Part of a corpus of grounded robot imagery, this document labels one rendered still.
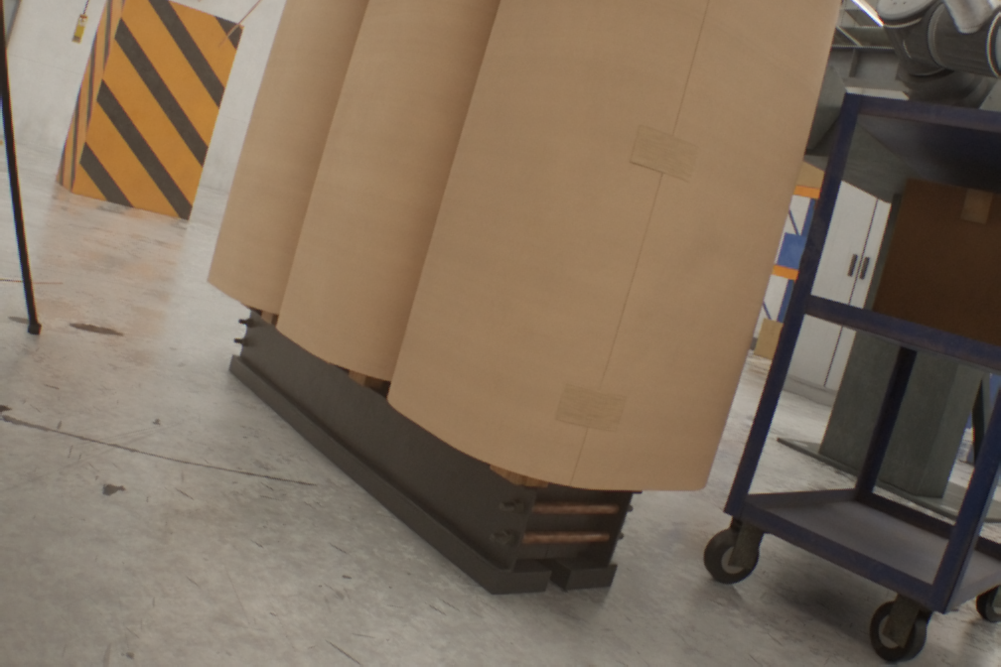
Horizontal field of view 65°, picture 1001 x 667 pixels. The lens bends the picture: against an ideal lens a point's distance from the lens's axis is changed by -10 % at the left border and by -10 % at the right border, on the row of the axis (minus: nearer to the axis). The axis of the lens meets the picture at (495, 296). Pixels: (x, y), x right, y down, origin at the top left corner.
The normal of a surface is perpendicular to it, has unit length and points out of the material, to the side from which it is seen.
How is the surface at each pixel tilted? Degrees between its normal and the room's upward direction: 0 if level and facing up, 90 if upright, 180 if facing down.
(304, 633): 0
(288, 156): 90
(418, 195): 90
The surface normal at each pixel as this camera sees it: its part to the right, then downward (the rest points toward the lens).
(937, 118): -0.72, -0.16
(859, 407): -0.85, -0.21
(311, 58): -0.44, -0.07
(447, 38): -0.18, 0.02
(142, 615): 0.27, -0.96
